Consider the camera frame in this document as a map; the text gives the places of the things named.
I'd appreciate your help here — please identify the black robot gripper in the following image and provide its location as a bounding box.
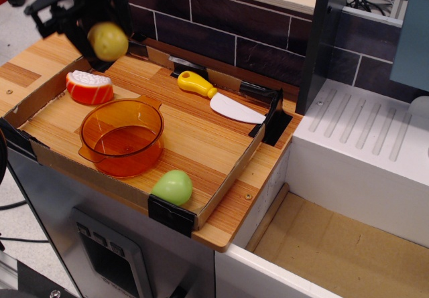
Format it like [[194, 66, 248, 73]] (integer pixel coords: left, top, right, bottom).
[[24, 0, 133, 60]]

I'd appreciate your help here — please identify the yellow toy potato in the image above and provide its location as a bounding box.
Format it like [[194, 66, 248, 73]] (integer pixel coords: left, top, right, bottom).
[[87, 21, 129, 62]]

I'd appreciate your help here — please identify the orange transparent plastic pot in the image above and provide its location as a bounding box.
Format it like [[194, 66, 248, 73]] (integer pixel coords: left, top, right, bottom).
[[78, 95, 164, 178]]

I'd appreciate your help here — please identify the cardboard fence with black tape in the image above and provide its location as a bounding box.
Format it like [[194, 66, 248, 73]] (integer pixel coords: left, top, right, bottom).
[[1, 35, 300, 246]]

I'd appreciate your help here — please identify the toy salmon sushi piece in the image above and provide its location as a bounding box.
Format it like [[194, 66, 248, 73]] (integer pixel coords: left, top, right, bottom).
[[66, 70, 113, 104]]

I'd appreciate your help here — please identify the green toy pear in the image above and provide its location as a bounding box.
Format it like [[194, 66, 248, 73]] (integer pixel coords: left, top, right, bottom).
[[151, 170, 193, 206]]

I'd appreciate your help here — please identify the silver toy oven front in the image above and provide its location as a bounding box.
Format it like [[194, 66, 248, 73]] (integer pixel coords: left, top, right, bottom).
[[8, 147, 216, 297]]

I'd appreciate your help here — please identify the white toy sink unit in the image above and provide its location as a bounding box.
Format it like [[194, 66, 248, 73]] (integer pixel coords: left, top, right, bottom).
[[215, 80, 428, 297]]

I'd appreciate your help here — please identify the teal plastic bin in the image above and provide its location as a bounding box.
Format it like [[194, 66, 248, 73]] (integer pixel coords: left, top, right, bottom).
[[390, 0, 428, 91]]

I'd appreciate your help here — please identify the yellow handled toy knife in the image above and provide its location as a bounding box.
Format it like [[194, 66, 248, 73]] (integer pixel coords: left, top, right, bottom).
[[177, 71, 266, 125]]

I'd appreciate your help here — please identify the dark grey vertical post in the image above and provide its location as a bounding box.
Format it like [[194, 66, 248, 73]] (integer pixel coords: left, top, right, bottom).
[[296, 0, 347, 115]]

